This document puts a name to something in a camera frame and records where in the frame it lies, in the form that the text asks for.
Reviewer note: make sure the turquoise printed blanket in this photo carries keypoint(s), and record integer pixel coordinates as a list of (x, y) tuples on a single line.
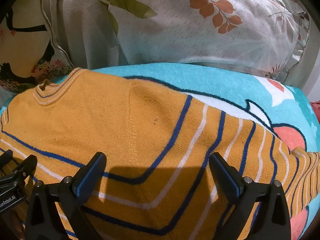
[(225, 85)]

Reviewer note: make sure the cream face print cushion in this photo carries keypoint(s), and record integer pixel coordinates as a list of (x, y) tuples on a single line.
[(27, 45)]

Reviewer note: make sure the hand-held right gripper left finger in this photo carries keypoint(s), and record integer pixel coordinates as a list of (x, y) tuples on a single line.
[(88, 177)]

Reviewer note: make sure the orange striped sweater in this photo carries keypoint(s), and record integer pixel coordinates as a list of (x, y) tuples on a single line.
[(140, 120)]

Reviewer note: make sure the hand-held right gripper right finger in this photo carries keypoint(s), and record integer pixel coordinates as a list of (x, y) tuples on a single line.
[(228, 180)]

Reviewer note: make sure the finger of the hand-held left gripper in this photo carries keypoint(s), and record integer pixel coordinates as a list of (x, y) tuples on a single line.
[(6, 158), (26, 166)]

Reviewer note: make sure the red cloth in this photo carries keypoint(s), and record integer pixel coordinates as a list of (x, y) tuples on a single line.
[(315, 108)]

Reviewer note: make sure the beige cloth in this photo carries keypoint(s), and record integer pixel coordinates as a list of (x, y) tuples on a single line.
[(82, 30)]

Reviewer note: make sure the white leaf print pillow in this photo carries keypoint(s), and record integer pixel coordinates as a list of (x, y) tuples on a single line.
[(200, 30)]

